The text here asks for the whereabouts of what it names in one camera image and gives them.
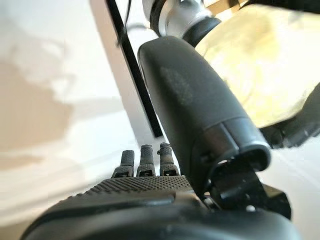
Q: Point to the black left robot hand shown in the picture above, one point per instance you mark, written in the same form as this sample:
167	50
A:
300	132

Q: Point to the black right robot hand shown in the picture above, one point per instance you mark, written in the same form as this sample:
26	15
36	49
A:
190	100

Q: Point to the clear bottle yellow drink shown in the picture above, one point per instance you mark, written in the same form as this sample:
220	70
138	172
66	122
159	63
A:
262	62

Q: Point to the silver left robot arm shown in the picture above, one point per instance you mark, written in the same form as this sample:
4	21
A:
180	12

